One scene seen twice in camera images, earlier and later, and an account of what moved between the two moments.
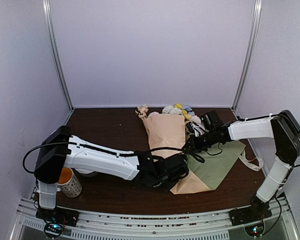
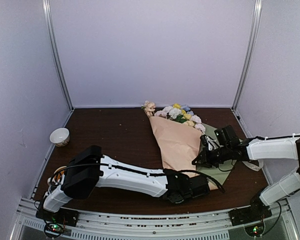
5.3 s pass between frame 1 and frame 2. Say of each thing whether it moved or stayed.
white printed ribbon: stayed
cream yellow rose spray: moved
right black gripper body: moved
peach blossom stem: moved
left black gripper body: moved
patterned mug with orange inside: moved
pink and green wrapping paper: moved
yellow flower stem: stayed
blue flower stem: moved
